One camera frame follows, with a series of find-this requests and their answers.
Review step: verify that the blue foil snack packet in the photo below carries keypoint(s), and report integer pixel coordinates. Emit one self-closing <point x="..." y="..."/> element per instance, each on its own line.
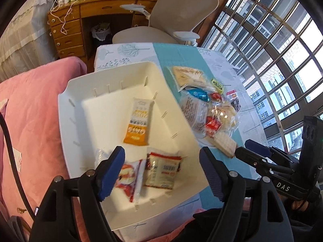
<point x="199" y="95"/>

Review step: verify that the clear packet of beige flatbread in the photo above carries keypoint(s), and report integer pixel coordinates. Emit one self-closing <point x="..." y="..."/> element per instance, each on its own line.
<point x="186" y="77"/>

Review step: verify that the red and white snack packet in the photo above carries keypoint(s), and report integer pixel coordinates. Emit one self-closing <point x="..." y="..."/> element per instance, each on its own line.
<point x="132" y="175"/>

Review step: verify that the beige office chair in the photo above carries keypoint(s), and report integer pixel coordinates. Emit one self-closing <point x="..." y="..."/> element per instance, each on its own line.
<point x="186" y="2"/>

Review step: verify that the yellow-green pastry packet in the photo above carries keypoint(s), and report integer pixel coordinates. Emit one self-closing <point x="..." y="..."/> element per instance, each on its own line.
<point x="217" y="85"/>

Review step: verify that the wooden desk with drawers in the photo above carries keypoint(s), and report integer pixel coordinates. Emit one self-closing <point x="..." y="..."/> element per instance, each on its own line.
<point x="70" y="32"/>

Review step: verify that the large red candy packet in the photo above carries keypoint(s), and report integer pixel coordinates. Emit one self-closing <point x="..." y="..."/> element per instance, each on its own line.
<point x="214" y="124"/>

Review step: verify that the white plastic tray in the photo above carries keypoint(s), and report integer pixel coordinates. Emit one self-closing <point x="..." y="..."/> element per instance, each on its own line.
<point x="106" y="111"/>

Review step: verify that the trash bin with white liner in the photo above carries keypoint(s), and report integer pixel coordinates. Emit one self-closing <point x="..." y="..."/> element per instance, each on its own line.
<point x="101" y="31"/>

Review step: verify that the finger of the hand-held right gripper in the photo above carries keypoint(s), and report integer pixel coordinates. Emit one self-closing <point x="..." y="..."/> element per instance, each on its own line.
<point x="256" y="146"/>
<point x="248" y="157"/>

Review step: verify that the pink blanket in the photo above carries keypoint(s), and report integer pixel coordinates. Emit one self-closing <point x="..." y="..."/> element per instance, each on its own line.
<point x="37" y="105"/>

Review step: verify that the clear packet of beige cookies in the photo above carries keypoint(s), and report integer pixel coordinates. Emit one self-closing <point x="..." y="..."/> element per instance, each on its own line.
<point x="225" y="116"/>

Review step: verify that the orange and white snack packet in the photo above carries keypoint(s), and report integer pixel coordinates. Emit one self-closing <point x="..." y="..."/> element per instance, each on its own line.
<point x="137" y="131"/>

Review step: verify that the small red candy packet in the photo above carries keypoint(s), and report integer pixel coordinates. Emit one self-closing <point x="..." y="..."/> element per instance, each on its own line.
<point x="216" y="97"/>

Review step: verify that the white paper note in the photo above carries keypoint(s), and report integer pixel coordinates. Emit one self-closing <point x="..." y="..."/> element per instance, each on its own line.
<point x="17" y="160"/>

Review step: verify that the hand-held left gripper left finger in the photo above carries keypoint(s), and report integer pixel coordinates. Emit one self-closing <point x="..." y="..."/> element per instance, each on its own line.
<point x="111" y="179"/>

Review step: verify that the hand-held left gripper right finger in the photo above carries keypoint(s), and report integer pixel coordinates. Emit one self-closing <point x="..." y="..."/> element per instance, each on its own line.
<point x="212" y="176"/>

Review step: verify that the black and white snack packet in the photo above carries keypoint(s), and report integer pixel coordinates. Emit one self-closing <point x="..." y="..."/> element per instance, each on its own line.
<point x="234" y="102"/>

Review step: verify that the clear packet of wafers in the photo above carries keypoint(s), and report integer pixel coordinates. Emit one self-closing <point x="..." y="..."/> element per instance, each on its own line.
<point x="225" y="145"/>

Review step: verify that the metal window grille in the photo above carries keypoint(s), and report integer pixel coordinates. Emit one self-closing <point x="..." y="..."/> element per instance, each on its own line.
<point x="277" y="55"/>

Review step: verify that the white red-label snack packet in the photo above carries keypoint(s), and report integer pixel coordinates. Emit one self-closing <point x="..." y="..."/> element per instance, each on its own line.
<point x="162" y="171"/>

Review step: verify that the white lace curtain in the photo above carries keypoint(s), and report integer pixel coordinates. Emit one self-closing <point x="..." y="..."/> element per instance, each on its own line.
<point x="22" y="37"/>

